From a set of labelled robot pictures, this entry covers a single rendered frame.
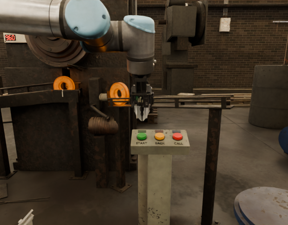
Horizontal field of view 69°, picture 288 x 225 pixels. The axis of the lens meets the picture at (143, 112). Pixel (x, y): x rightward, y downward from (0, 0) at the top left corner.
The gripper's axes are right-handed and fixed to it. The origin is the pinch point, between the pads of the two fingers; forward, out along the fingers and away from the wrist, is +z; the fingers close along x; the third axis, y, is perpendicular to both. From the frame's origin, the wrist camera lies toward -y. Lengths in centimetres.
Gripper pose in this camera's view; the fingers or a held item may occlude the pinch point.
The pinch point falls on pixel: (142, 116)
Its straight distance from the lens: 83.9
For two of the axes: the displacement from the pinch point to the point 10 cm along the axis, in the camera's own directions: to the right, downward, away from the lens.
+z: 0.2, 8.4, 5.4
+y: 0.0, 5.4, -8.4
